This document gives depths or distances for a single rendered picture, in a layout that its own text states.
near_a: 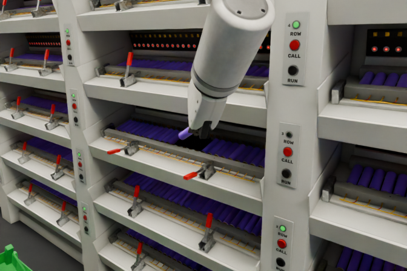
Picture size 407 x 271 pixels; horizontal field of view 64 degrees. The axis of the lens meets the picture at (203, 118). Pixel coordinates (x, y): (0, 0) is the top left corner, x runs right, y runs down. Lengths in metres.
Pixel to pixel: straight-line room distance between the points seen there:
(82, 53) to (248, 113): 0.57
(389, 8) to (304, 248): 0.44
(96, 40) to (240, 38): 0.71
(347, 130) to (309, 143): 0.07
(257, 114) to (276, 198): 0.17
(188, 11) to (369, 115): 0.41
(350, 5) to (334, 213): 0.37
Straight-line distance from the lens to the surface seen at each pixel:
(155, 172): 0.88
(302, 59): 0.59
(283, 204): 0.67
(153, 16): 0.80
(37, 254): 1.60
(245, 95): 0.69
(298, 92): 0.60
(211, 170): 0.78
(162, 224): 0.97
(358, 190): 0.69
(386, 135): 0.58
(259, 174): 0.73
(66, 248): 1.54
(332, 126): 0.59
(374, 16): 0.57
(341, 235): 0.66
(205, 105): 0.53
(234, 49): 0.43
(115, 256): 1.21
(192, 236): 0.91
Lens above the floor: 0.86
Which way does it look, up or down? 14 degrees down
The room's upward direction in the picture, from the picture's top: straight up
